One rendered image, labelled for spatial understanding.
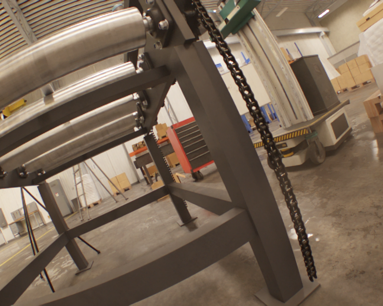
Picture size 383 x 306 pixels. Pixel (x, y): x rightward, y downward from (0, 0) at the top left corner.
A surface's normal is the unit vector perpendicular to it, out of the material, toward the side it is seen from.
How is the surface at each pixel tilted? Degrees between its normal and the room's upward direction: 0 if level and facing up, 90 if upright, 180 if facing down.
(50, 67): 143
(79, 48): 132
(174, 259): 90
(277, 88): 90
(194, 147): 90
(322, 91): 90
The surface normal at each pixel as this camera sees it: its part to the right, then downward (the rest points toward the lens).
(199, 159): 0.27, -0.10
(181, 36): -0.87, 0.40
